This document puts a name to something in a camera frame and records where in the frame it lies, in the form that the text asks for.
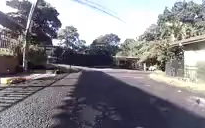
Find low building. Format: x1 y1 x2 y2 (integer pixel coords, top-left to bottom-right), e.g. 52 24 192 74
112 55 142 70

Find yellow kerb block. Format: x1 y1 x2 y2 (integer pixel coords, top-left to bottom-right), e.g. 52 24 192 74
0 76 27 86

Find row of trees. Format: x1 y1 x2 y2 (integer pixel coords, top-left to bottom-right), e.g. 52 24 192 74
58 0 205 72

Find dark metal gate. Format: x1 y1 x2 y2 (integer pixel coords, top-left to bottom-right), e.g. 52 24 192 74
165 58 185 78

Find pale roadside verge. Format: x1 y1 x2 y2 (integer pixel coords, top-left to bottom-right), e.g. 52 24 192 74
149 71 205 94

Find brown wall with railing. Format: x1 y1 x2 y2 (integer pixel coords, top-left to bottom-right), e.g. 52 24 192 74
0 29 22 76

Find dark fence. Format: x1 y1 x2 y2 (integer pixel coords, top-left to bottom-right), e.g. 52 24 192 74
58 53 114 68

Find large dark tree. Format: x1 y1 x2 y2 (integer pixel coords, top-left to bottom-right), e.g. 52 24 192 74
5 0 62 69

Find white building with roof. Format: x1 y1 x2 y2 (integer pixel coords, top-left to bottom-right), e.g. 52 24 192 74
169 32 205 83

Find overhead wires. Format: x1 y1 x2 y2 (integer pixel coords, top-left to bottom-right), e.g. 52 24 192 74
71 0 126 24

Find grey asphalt road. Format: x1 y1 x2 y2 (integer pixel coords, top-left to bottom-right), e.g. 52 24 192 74
0 65 205 128

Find grey utility pole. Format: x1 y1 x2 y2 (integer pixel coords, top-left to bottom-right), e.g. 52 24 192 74
21 0 40 73

